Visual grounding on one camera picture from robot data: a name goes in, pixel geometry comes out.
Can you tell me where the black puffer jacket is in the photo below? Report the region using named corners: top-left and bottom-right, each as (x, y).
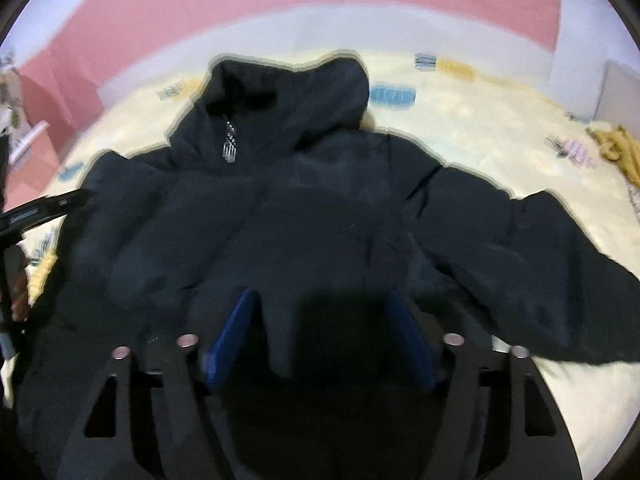
top-left (8, 51), bottom-right (640, 480)

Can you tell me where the mustard yellow garment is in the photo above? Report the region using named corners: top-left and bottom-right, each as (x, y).
top-left (587, 126), bottom-right (640, 188)

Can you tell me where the pink white nightstand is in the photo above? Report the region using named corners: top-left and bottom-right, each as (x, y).
top-left (6, 122), bottom-right (61, 209)

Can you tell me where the person's left hand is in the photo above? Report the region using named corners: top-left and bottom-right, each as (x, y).
top-left (11, 246), bottom-right (30, 322)

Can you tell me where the pineapple print quilt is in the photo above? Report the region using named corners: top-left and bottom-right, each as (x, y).
top-left (1, 50), bottom-right (24, 136)

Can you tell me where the white headboard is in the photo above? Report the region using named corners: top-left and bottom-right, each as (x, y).
top-left (596, 61), bottom-right (640, 133)

